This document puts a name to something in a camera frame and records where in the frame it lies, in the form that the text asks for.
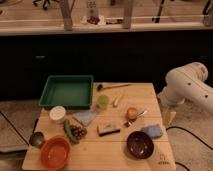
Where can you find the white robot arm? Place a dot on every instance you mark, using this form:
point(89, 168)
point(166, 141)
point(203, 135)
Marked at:
point(187, 82)

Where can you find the blue cloth left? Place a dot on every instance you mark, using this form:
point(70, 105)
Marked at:
point(85, 117)

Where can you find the brown grapes bunch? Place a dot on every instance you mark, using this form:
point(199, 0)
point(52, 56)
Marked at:
point(78, 131)

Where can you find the dark purple bowl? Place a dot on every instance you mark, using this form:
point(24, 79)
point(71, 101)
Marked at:
point(140, 145)

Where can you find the orange fruit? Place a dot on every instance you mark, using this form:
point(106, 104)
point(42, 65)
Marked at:
point(131, 113)

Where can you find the green plastic tray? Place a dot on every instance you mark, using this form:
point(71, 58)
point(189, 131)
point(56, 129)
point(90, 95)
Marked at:
point(70, 91)

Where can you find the metal measuring cup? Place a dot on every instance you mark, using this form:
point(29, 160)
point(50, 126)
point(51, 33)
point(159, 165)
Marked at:
point(37, 139)

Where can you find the yellow green utensil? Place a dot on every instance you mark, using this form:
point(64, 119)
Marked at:
point(117, 100)

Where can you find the orange plastic bowl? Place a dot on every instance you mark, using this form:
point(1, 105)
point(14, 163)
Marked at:
point(55, 153)

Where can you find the blue sponge right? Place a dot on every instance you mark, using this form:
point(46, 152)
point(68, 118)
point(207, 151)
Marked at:
point(153, 131)

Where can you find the green cup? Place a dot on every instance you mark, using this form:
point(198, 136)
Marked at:
point(102, 102)

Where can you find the wooden black eraser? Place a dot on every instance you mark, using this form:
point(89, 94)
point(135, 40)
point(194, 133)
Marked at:
point(107, 128)

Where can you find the green cucumber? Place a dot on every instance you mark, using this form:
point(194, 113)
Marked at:
point(68, 132)

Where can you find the metal spoon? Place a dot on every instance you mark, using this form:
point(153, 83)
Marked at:
point(129, 122)

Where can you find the white small bowl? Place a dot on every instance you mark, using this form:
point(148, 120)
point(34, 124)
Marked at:
point(57, 114)

